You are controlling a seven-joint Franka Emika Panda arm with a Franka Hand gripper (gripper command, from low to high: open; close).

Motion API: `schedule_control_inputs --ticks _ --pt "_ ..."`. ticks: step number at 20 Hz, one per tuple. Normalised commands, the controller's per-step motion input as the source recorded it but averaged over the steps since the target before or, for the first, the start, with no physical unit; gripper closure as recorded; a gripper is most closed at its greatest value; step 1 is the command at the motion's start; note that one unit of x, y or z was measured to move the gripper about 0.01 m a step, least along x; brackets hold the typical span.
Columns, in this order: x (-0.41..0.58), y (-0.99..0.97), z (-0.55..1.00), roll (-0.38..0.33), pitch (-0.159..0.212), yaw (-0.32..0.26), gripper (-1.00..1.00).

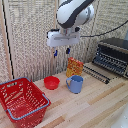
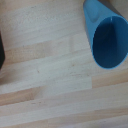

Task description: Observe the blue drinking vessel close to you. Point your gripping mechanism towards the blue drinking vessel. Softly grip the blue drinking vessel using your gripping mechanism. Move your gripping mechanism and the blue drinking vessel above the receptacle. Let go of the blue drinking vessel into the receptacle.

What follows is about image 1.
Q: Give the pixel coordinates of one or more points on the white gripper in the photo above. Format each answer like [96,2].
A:
[62,38]

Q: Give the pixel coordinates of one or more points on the blue mug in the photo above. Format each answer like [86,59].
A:
[76,84]

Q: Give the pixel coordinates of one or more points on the woven folding screen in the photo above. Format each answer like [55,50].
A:
[50,36]

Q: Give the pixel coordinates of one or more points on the orange snack box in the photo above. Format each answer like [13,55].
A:
[74,67]

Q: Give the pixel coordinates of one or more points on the red bowl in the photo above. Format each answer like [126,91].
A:
[51,82]

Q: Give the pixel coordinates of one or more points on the black oven rack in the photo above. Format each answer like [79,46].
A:
[96,74]

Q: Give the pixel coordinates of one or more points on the black toaster oven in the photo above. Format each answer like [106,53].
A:
[113,55]

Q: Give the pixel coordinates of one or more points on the red shopping basket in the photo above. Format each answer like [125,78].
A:
[21,101]

